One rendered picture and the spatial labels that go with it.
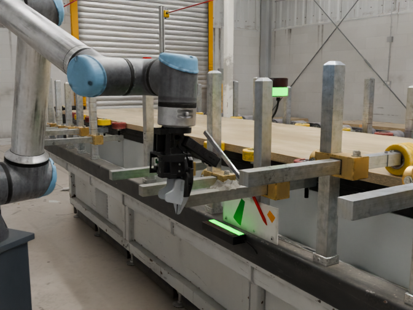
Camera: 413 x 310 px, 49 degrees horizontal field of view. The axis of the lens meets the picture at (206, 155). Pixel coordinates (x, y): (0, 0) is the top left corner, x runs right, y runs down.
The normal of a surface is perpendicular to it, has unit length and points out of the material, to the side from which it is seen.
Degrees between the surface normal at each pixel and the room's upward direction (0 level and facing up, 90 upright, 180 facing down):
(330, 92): 90
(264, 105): 90
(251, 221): 90
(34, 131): 106
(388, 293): 0
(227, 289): 90
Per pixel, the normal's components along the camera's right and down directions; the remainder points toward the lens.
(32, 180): 0.58, 0.37
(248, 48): 0.57, 0.13
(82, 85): -0.62, 0.15
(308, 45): -0.82, 0.09
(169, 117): -0.34, 0.11
